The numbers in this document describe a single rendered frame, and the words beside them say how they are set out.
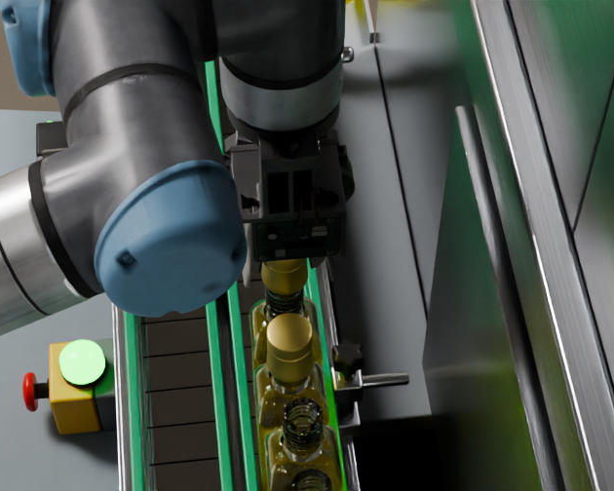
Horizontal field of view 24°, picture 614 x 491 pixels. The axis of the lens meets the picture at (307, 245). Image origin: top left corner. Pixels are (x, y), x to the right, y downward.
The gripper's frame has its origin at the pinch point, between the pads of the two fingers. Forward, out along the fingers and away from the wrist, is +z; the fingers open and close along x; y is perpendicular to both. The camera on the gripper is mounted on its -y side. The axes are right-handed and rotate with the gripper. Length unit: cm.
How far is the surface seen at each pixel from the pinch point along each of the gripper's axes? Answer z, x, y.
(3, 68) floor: 118, -44, -131
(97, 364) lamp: 33.7, -17.7, -11.7
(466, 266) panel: -6.2, 11.9, 7.1
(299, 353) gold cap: 2.8, 0.4, 7.4
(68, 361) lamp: 33.2, -20.4, -12.1
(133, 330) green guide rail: 22.0, -13.2, -7.9
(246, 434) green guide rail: 22.0, -3.9, 3.5
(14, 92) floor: 118, -42, -125
